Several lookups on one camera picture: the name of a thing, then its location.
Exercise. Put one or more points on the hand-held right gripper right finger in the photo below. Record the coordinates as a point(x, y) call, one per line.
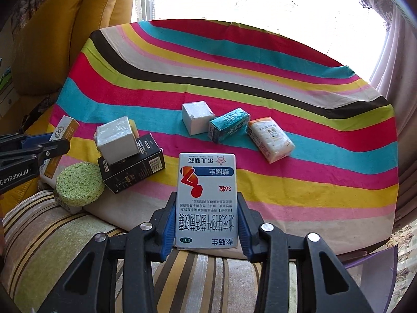
point(245, 234)

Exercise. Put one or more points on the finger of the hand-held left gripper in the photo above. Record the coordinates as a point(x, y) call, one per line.
point(35, 139)
point(49, 150)

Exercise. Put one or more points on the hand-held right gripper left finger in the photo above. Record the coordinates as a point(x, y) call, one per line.
point(169, 231)

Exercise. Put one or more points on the white blue medicine box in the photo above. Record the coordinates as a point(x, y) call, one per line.
point(207, 202)

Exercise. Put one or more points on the teal box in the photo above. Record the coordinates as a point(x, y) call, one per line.
point(228, 124)

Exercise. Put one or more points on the small white box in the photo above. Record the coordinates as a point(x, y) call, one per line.
point(197, 117)

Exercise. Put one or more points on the white and orange box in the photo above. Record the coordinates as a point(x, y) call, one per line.
point(66, 127)

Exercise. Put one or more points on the green round sponge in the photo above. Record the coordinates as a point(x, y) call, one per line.
point(79, 184)

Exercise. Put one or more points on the white wrapped box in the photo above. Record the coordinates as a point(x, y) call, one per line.
point(115, 140)

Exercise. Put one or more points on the beige striped seat cushion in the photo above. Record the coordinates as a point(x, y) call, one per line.
point(39, 241)

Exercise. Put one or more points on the black box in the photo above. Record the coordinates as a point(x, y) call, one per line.
point(136, 169)

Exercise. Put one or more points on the white orange tissue packet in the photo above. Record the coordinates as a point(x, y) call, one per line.
point(270, 140)

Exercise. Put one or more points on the yellow leather sofa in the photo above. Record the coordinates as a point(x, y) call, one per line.
point(49, 39)

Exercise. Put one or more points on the purple plastic sheet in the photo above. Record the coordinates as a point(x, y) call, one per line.
point(374, 277)

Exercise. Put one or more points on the colourful striped cloth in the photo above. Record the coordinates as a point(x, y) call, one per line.
point(228, 71)

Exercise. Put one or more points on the pale pink curtain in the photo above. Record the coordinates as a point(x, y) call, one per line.
point(399, 71)

